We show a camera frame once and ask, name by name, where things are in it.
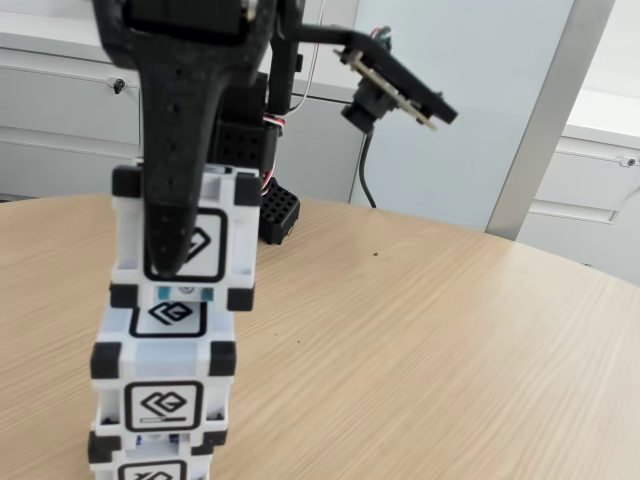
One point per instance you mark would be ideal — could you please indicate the white cube with zigzag glyph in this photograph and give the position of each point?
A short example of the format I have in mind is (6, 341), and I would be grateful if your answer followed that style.
(240, 250)

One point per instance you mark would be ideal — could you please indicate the white cube with chevron glyph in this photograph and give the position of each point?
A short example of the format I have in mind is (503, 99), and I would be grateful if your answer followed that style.
(160, 405)

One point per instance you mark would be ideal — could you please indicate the cabinet key lock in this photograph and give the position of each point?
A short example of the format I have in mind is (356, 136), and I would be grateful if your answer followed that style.
(119, 85)
(627, 161)

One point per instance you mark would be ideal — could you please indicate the long white cabinet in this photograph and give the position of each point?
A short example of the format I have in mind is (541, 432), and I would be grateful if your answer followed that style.
(60, 125)

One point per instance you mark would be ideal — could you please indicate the white cube with angular glyph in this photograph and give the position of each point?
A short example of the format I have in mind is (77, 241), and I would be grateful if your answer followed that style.
(150, 472)

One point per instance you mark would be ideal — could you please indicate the white cabinet with drawers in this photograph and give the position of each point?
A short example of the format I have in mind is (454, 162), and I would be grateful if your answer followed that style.
(575, 190)

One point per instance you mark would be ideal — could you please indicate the black camera on bracket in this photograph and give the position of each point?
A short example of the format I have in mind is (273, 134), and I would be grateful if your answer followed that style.
(400, 80)

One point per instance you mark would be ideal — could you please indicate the grey metal post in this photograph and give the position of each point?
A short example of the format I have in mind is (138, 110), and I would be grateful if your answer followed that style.
(545, 115)

